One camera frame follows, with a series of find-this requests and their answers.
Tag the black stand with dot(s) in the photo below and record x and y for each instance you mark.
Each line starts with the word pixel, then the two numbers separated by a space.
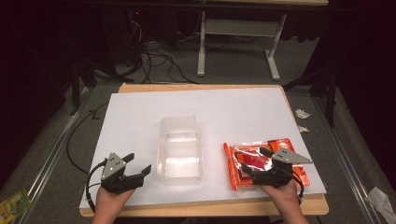
pixel 330 93
pixel 76 87

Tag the clear plastic container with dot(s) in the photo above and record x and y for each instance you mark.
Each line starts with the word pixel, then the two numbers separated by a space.
pixel 180 149

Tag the person's left hand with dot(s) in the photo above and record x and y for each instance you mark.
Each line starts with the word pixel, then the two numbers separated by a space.
pixel 110 200

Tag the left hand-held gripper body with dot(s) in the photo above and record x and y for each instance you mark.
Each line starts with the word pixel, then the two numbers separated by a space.
pixel 120 182

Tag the white board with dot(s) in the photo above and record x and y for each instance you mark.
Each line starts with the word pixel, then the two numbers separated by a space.
pixel 218 109

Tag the green yellow packet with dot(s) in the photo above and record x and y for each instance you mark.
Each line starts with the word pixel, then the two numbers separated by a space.
pixel 12 207

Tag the person's right hand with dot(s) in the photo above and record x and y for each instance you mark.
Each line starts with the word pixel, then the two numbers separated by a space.
pixel 281 197

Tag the white desk frame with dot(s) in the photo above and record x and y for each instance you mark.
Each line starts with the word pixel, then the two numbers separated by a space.
pixel 202 46

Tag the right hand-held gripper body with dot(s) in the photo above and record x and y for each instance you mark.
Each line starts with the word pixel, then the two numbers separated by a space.
pixel 277 174

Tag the metal floor rail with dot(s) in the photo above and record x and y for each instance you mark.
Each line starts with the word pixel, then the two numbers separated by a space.
pixel 46 168
pixel 345 155

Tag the white cloth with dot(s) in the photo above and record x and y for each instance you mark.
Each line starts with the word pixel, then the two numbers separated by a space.
pixel 381 202

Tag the wooden table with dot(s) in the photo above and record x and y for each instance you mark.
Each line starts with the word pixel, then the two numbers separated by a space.
pixel 199 212

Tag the orange food packet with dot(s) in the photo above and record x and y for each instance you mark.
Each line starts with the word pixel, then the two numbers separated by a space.
pixel 249 158

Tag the crumpled white paper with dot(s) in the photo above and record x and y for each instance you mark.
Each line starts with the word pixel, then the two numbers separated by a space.
pixel 303 128
pixel 302 114

